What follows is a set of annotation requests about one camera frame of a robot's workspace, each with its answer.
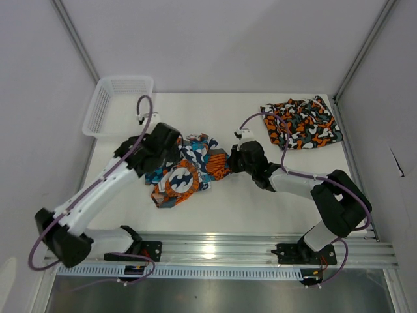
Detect blue patterned shorts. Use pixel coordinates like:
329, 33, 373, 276
145, 133, 232, 209

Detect orange black camouflage shorts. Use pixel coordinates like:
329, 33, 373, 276
260, 95, 343, 149

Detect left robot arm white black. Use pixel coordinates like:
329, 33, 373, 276
35, 123, 180, 268

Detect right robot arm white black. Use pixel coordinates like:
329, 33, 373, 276
227, 140, 372, 263

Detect white plastic basket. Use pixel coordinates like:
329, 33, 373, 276
82, 76, 154, 140

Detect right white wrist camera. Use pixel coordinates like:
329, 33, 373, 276
234, 128, 255, 145

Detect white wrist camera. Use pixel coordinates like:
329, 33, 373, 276
136, 112, 161, 125
234, 128, 255, 145

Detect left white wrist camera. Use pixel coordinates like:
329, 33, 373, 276
136, 112, 161, 125

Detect left aluminium side rail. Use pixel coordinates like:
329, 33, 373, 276
75, 138, 97, 194

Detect aluminium side rail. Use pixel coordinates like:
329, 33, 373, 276
330, 96, 380, 242
75, 138, 97, 194

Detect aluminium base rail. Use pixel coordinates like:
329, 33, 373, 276
44, 231, 399, 270

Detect right aluminium side rail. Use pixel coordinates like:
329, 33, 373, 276
330, 96, 380, 242

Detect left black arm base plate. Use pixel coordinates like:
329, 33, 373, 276
104, 241, 162, 262

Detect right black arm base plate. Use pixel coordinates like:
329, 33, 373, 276
271, 243, 337, 265

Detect white slotted cable duct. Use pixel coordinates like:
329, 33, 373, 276
57, 264, 303, 281

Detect left aluminium corner post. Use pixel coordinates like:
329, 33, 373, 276
50, 0, 100, 83

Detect aluminium corner post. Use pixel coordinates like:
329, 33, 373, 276
50, 0, 100, 83
333, 0, 400, 103

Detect right aluminium corner post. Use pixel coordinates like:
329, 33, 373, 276
333, 0, 400, 103

